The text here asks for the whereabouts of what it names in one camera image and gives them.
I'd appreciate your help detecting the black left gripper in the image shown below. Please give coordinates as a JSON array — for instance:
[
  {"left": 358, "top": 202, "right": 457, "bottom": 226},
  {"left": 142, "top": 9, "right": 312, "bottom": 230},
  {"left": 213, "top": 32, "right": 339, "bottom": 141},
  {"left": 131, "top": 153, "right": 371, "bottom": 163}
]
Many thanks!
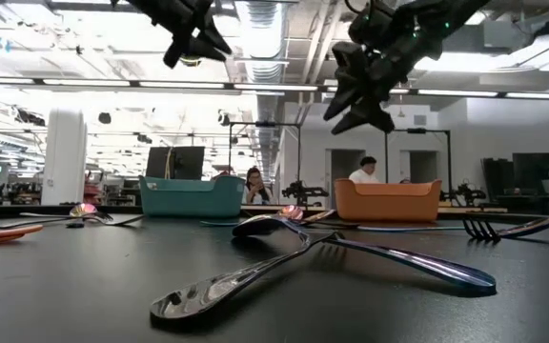
[{"left": 126, "top": 0, "right": 234, "bottom": 70}]

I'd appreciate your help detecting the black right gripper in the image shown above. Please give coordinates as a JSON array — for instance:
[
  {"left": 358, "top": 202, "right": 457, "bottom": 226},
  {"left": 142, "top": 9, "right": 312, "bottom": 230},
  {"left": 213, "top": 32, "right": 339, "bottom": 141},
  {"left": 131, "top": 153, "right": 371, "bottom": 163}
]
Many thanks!
[{"left": 322, "top": 0, "right": 447, "bottom": 136}]

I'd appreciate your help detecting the glossy black fork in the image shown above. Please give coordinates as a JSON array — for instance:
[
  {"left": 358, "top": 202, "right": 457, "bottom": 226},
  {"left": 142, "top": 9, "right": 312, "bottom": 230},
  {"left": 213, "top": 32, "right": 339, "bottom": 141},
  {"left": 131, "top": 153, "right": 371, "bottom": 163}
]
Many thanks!
[
  {"left": 461, "top": 210, "right": 549, "bottom": 244},
  {"left": 0, "top": 212, "right": 146, "bottom": 231},
  {"left": 310, "top": 219, "right": 359, "bottom": 229},
  {"left": 149, "top": 228, "right": 350, "bottom": 321}
]

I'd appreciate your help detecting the fork cluster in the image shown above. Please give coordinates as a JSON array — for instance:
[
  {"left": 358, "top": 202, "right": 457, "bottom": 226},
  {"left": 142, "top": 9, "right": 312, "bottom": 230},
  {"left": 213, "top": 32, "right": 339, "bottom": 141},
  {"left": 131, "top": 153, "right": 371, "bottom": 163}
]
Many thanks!
[{"left": 0, "top": 223, "right": 46, "bottom": 247}]

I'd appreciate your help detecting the person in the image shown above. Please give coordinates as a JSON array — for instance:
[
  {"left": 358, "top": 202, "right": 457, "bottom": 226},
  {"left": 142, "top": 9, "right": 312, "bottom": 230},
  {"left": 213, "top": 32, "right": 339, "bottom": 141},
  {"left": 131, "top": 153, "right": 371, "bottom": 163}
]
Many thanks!
[
  {"left": 244, "top": 166, "right": 274, "bottom": 206},
  {"left": 348, "top": 155, "right": 380, "bottom": 185}
]

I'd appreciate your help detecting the orange plastic bin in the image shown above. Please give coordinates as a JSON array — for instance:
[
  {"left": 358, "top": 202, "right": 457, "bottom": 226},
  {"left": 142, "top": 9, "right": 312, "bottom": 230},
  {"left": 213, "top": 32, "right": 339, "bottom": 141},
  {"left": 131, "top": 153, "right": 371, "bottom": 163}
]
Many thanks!
[{"left": 334, "top": 178, "right": 443, "bottom": 223}]

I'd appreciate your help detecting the black monitor back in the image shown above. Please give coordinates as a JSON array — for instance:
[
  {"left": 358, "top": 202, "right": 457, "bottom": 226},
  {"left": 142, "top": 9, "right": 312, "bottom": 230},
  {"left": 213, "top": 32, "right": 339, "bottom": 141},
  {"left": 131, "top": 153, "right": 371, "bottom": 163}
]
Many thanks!
[{"left": 145, "top": 146, "right": 206, "bottom": 181}]

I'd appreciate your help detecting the black monitor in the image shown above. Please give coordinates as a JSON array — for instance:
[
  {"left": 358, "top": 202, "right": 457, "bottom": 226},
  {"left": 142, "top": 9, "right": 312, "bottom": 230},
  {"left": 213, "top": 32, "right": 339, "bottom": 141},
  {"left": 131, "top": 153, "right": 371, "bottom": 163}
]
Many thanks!
[
  {"left": 512, "top": 151, "right": 549, "bottom": 185},
  {"left": 145, "top": 146, "right": 206, "bottom": 181},
  {"left": 481, "top": 157, "right": 515, "bottom": 199}
]

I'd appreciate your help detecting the teal plastic bin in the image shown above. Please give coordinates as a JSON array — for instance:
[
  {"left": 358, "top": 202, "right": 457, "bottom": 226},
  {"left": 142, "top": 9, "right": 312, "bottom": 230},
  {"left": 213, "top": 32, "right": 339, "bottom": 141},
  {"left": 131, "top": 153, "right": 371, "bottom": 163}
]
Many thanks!
[{"left": 138, "top": 174, "right": 246, "bottom": 219}]

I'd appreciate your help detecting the wooden workbench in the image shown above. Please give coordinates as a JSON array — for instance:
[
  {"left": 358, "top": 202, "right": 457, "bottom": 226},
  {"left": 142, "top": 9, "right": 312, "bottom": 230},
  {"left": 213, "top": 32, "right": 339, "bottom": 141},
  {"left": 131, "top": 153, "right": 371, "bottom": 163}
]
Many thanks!
[{"left": 438, "top": 204, "right": 509, "bottom": 214}]

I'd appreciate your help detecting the white pillar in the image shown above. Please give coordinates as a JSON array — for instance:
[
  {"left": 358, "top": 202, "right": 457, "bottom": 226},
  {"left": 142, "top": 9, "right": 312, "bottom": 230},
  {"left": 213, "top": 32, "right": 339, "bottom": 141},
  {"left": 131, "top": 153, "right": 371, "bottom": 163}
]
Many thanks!
[{"left": 40, "top": 108, "right": 89, "bottom": 207}]

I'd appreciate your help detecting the black table mat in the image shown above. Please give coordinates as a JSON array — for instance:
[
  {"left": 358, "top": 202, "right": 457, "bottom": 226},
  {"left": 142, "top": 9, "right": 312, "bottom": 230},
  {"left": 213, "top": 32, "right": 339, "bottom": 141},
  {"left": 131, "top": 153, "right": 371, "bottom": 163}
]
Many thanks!
[{"left": 0, "top": 216, "right": 549, "bottom": 343}]

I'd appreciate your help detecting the black gantry frame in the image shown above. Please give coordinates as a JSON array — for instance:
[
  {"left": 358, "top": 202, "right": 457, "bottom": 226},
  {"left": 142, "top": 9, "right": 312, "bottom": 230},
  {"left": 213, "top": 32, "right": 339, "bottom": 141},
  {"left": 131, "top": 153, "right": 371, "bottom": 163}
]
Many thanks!
[
  {"left": 228, "top": 121, "right": 303, "bottom": 192},
  {"left": 383, "top": 127, "right": 453, "bottom": 192}
]

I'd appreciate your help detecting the silver ventilation duct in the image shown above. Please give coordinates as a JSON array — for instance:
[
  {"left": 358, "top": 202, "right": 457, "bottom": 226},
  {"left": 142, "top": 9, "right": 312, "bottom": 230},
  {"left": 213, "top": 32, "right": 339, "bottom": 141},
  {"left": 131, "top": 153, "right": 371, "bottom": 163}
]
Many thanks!
[{"left": 243, "top": 0, "right": 285, "bottom": 87}]

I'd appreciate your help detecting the black aluminium table frame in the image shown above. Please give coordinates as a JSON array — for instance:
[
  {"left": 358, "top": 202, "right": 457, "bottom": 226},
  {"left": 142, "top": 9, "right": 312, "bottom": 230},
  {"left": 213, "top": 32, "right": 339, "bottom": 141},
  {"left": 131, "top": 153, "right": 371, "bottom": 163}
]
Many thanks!
[{"left": 0, "top": 203, "right": 549, "bottom": 225}]

